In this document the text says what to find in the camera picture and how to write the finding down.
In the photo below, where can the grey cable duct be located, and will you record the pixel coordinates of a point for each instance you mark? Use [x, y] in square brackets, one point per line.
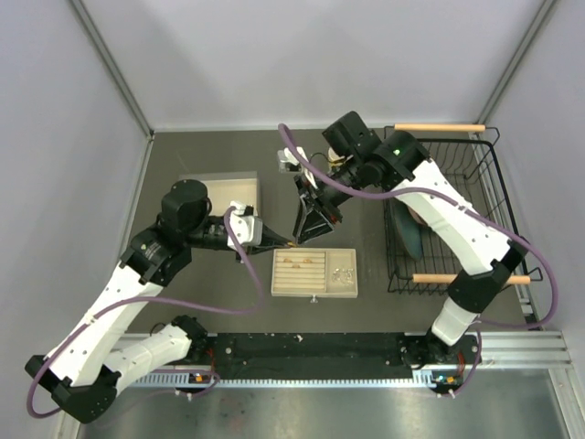
[188, 379]

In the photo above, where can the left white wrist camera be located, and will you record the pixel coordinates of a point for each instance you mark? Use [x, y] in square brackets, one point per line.
[246, 228]

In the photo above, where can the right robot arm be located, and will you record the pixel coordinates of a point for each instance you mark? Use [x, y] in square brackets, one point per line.
[401, 168]

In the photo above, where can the beige jewelry tray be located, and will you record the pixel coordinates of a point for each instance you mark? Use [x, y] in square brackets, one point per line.
[306, 272]

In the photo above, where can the dark teal plate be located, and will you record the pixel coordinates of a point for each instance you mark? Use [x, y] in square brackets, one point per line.
[408, 231]

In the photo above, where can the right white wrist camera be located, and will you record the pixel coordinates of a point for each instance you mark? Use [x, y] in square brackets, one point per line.
[288, 163]

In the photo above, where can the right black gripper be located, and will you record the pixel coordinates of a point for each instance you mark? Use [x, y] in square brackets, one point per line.
[314, 221]

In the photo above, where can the silver jewelry pile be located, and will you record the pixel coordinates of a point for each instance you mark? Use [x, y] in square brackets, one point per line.
[343, 275]

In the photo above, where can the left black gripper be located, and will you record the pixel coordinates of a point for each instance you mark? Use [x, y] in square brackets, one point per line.
[271, 240]

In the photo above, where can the yellow mug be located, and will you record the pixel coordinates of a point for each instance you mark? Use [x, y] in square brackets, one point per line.
[334, 159]

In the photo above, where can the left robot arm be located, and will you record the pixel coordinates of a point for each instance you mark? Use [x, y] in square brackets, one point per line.
[84, 374]

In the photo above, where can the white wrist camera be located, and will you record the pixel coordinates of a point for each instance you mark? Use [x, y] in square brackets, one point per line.
[288, 163]
[246, 228]

